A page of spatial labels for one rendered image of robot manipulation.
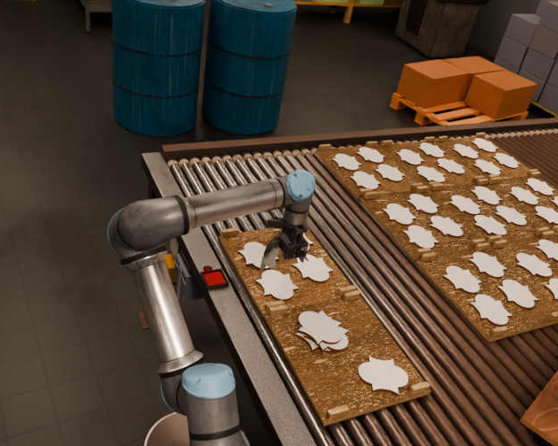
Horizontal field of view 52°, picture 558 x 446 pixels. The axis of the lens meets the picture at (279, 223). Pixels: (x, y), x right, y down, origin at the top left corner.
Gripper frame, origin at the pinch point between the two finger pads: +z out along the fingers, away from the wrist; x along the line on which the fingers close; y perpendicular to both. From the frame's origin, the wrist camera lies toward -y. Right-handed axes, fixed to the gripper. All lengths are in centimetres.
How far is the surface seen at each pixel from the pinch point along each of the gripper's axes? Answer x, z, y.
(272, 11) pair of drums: 128, 2, -266
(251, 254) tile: -2.0, 7.9, -16.4
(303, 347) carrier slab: -4.3, 9.0, 26.4
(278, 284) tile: 0.3, 7.9, 0.4
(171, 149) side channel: -6, 8, -92
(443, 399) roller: 26, 11, 56
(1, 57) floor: -47, 103, -445
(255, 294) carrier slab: -8.3, 9.0, 1.3
